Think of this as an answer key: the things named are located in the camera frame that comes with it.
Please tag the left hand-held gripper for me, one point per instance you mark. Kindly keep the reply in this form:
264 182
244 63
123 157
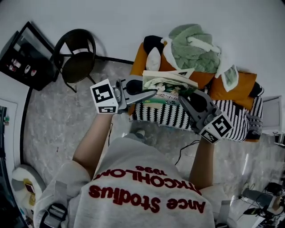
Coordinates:
101 94

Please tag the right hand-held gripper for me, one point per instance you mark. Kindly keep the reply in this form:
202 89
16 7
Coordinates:
219 127

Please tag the orange sofa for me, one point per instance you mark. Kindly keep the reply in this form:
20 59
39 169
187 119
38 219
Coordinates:
138 60

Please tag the green cover book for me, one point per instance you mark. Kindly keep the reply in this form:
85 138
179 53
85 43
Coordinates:
169 85

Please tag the person's right forearm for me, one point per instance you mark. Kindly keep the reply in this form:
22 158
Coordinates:
201 164

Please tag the person's left forearm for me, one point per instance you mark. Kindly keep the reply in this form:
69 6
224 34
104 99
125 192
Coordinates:
91 147

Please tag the orange pillow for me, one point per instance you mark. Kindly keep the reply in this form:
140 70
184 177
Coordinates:
200 78
240 91

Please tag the black white striped blanket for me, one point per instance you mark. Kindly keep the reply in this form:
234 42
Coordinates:
169 115

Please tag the black white plush toy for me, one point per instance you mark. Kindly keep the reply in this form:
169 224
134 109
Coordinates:
153 60

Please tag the person's jeans legs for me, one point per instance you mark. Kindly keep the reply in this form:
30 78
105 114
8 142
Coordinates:
138 137

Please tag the green fleece blanket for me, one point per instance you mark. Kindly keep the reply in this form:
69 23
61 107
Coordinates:
193 53

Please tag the black wicker chair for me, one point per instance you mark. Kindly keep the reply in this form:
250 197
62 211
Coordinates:
78 66

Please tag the grey knitted cloth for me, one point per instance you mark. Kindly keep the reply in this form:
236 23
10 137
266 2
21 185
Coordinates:
255 127

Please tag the black cushion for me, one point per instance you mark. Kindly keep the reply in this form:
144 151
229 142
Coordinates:
257 89

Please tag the grey printed sweatshirt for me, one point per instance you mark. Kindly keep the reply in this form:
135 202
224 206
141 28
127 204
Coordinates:
133 160

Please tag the white cabinet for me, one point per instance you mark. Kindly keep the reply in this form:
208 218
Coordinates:
274 115

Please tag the black display cabinet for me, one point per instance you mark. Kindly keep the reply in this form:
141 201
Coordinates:
29 64

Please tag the black equipment pile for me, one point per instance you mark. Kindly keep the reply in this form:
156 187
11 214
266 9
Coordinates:
262 198

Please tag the round grey white pet bed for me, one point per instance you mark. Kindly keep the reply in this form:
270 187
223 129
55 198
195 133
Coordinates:
37 178

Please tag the dark framed window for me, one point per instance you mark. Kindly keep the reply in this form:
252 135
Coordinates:
2 138

